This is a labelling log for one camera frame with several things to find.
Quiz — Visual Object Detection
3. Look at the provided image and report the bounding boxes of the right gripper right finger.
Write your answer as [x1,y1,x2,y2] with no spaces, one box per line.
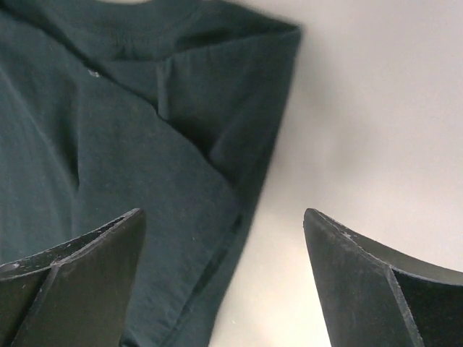
[303,209,462,347]

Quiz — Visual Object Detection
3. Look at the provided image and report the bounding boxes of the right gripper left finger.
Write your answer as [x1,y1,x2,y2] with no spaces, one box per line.
[1,209,146,347]

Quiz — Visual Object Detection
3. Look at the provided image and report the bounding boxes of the black t-shirt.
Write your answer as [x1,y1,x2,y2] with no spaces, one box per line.
[1,1,301,346]

